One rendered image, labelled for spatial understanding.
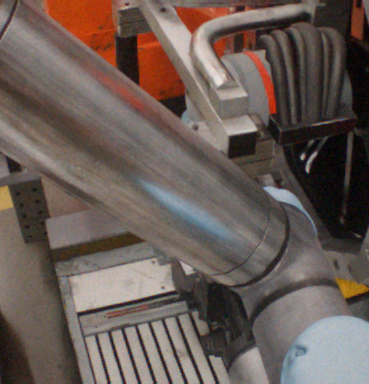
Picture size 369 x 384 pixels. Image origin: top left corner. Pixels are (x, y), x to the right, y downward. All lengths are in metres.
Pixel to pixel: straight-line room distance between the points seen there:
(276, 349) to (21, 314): 1.28
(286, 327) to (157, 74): 0.98
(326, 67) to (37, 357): 1.17
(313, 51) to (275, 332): 0.29
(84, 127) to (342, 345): 0.21
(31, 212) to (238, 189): 1.35
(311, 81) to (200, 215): 0.25
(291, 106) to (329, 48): 0.08
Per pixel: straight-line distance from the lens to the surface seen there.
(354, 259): 0.76
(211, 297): 0.53
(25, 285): 1.68
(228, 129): 0.54
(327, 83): 0.57
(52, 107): 0.28
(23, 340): 1.58
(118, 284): 1.54
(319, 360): 0.36
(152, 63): 1.30
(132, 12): 0.84
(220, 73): 0.56
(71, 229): 1.61
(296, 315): 0.40
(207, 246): 0.36
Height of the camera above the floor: 1.31
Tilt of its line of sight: 45 degrees down
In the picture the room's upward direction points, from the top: straight up
